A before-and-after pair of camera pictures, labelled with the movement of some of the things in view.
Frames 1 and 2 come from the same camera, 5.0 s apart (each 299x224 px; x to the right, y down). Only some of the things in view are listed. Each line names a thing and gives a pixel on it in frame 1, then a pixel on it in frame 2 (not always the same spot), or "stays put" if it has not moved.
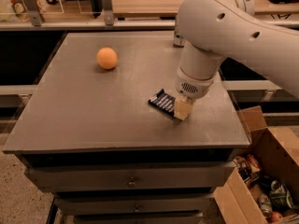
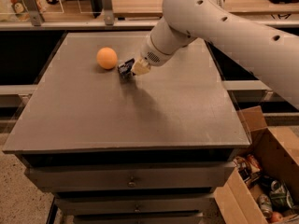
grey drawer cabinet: (90, 134) stays put
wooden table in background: (167, 0) stays put
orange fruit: (106, 58) stays put
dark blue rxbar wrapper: (163, 102) to (126, 68)
